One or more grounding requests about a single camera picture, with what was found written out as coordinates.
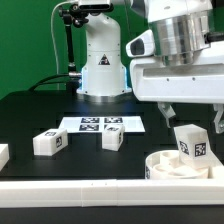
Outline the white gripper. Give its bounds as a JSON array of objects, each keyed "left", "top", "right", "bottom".
[{"left": 130, "top": 49, "right": 224, "bottom": 134}]

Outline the white U-shaped fence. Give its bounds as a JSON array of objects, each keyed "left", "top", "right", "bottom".
[{"left": 0, "top": 141, "right": 224, "bottom": 209}]

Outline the white cable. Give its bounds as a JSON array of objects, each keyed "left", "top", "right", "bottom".
[{"left": 50, "top": 0, "right": 80, "bottom": 91}]

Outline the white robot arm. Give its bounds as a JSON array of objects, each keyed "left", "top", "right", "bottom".
[{"left": 78, "top": 0, "right": 224, "bottom": 133}]

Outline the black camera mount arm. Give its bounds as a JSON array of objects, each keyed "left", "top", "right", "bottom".
[{"left": 59, "top": 3, "right": 88, "bottom": 74}]

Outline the black cable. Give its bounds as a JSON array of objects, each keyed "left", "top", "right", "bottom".
[{"left": 27, "top": 73, "right": 82, "bottom": 92}]

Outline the white marker sheet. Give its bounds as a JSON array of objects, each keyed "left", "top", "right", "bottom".
[{"left": 59, "top": 116, "right": 145, "bottom": 133}]

